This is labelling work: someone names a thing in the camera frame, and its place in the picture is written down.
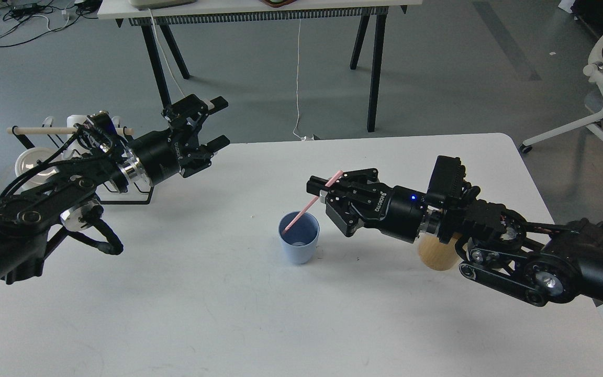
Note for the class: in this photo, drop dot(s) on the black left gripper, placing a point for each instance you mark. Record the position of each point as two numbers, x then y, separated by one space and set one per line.
162 154

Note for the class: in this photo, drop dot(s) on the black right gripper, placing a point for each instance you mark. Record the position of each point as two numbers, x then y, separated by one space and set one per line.
395 211

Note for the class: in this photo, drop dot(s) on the blue plastic cup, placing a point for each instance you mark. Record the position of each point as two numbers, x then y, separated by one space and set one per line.
300 241

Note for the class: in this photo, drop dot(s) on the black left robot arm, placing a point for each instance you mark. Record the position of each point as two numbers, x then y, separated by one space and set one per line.
57 199

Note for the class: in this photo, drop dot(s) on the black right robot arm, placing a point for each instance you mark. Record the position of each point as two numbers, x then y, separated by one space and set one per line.
535 263

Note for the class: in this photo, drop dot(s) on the wooden cylindrical holder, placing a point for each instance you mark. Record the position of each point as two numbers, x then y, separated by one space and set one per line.
437 255

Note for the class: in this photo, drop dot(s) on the clear glass bowl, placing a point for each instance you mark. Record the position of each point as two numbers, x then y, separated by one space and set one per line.
28 160

